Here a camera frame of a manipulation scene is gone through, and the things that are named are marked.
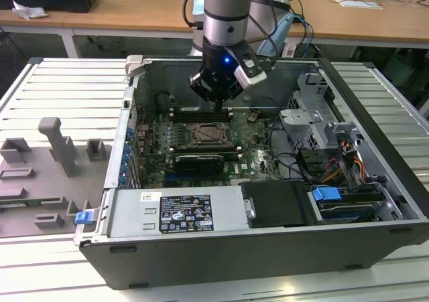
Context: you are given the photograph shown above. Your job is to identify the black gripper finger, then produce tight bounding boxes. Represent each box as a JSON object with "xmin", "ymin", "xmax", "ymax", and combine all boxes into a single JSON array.
[
  {"xmin": 219, "ymin": 80, "xmax": 245, "ymax": 114},
  {"xmin": 188, "ymin": 72, "xmax": 221, "ymax": 114}
]

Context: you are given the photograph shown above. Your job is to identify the silver square CPU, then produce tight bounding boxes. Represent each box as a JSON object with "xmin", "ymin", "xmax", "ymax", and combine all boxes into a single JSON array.
[{"xmin": 199, "ymin": 126, "xmax": 225, "ymax": 140}]

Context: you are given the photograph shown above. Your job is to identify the metal socket cover frame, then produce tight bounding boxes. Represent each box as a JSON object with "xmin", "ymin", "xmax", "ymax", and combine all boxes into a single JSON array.
[{"xmin": 190, "ymin": 123, "xmax": 233, "ymax": 146}]

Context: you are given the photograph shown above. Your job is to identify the black RAM slot bank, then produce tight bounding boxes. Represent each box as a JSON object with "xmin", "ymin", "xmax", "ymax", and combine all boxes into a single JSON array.
[
  {"xmin": 171, "ymin": 109, "xmax": 234, "ymax": 123},
  {"xmin": 170, "ymin": 143, "xmax": 243, "ymax": 159}
]

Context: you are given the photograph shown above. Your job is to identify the CPU socket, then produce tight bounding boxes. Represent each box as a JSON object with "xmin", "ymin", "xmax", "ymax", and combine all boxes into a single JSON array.
[{"xmin": 187, "ymin": 123, "xmax": 234, "ymax": 148}]

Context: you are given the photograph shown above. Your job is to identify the blue expansion slot clips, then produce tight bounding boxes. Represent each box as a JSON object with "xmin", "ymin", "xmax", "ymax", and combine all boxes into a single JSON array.
[{"xmin": 121, "ymin": 124, "xmax": 134, "ymax": 186}]

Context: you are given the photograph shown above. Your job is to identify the black round board component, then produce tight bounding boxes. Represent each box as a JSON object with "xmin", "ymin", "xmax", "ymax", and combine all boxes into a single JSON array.
[{"xmin": 155, "ymin": 92, "xmax": 174, "ymax": 111}]

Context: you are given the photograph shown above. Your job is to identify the grey metal drive cage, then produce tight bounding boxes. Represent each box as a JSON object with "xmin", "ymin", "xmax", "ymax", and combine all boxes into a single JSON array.
[{"xmin": 278, "ymin": 71, "xmax": 365, "ymax": 152}]

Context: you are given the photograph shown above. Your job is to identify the green motherboard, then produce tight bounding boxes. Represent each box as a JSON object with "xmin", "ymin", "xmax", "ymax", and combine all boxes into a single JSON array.
[{"xmin": 135, "ymin": 109, "xmax": 284, "ymax": 187}]

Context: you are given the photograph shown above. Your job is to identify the black graphics card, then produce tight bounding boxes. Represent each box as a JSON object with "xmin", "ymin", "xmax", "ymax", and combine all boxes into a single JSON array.
[{"xmin": 174, "ymin": 153, "xmax": 226, "ymax": 176}]

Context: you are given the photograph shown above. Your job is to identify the wooden desk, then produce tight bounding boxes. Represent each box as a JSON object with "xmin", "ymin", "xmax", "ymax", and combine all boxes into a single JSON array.
[{"xmin": 0, "ymin": 0, "xmax": 429, "ymax": 50}]

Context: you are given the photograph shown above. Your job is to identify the hard disk in blue carrier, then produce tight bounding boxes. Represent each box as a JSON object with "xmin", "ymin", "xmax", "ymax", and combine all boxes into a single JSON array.
[{"xmin": 310, "ymin": 185, "xmax": 389, "ymax": 224}]

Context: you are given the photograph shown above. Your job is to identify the grey power supply unit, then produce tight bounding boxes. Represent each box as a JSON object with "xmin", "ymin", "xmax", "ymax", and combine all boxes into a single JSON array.
[{"xmin": 107, "ymin": 186, "xmax": 251, "ymax": 239}]

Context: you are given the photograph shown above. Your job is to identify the black open PC case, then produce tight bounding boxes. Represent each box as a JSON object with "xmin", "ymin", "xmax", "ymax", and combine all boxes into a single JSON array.
[{"xmin": 73, "ymin": 54, "xmax": 429, "ymax": 291}]

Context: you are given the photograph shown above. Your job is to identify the blue plastic case latch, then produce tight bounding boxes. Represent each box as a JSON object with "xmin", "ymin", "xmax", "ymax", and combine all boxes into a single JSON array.
[{"xmin": 74, "ymin": 210, "xmax": 93, "ymax": 226}]

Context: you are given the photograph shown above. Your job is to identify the crumpled white paper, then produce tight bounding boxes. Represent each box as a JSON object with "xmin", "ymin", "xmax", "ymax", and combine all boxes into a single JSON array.
[{"xmin": 11, "ymin": 0, "xmax": 48, "ymax": 21}]

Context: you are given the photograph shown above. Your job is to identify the grey parts rack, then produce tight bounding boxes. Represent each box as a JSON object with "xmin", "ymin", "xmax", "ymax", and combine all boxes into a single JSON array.
[{"xmin": 0, "ymin": 117, "xmax": 113, "ymax": 239}]

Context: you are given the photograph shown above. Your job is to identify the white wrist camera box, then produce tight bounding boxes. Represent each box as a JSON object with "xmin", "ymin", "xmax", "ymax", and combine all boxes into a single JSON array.
[{"xmin": 233, "ymin": 58, "xmax": 268, "ymax": 90}]

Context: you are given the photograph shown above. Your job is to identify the grey case release handle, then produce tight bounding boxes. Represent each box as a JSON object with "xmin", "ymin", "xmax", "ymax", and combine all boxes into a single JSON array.
[{"xmin": 124, "ymin": 54, "xmax": 145, "ymax": 78}]

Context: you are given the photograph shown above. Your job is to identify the blue cable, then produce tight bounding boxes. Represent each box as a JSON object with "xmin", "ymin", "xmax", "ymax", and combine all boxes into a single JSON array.
[{"xmin": 294, "ymin": 13, "xmax": 315, "ymax": 60}]

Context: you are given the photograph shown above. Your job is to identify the orange and yellow wires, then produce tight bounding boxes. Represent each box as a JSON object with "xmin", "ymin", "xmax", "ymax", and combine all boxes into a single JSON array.
[{"xmin": 321, "ymin": 140, "xmax": 366, "ymax": 184}]

